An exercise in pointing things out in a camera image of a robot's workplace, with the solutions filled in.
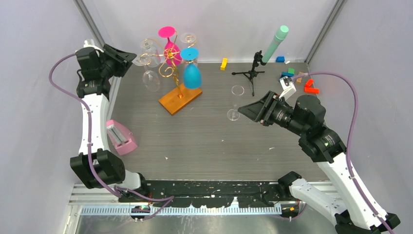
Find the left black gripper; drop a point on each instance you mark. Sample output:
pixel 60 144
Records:
pixel 123 65

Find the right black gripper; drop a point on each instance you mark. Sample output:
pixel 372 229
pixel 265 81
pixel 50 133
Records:
pixel 273 101

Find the clear flute wine glass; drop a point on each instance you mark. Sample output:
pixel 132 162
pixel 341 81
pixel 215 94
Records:
pixel 237 92

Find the clear round wine glass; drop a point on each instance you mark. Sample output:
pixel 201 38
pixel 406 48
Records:
pixel 150 78

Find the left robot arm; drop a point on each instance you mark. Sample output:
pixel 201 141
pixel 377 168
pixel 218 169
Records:
pixel 95 165

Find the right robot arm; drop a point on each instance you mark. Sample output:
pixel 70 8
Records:
pixel 355 211

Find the pink wine glass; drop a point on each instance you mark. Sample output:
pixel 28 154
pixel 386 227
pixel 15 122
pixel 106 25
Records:
pixel 171 50

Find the blue wine glass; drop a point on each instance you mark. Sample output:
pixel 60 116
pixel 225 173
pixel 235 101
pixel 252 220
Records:
pixel 192 77

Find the clear wine glass back right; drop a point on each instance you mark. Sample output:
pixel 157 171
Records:
pixel 188 40

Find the blue lego brick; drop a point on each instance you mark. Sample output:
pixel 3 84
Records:
pixel 286 74

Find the yellow block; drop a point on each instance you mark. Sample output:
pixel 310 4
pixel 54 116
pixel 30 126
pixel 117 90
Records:
pixel 223 64

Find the black tripod microphone stand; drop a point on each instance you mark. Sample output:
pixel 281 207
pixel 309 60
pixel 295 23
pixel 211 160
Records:
pixel 252 73

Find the tan wooden block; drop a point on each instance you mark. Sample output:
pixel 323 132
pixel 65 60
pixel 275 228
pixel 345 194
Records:
pixel 299 80

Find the small blue block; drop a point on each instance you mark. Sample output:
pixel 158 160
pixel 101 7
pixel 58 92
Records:
pixel 280 59

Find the red L-shaped block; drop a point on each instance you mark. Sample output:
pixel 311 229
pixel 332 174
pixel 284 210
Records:
pixel 308 87

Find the pink holder box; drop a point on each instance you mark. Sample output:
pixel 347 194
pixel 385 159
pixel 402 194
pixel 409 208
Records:
pixel 121 137

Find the mint green microphone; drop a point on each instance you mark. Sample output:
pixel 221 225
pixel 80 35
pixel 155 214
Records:
pixel 278 38

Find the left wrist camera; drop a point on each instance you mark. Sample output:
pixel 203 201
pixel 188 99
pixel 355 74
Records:
pixel 89 43

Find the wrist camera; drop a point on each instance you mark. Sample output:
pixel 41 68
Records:
pixel 288 87
pixel 89 43

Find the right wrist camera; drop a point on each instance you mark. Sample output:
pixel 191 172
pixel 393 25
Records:
pixel 288 87

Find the gold wire wine glass rack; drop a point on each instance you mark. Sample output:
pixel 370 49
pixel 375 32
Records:
pixel 180 96

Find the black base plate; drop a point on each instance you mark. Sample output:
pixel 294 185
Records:
pixel 211 194

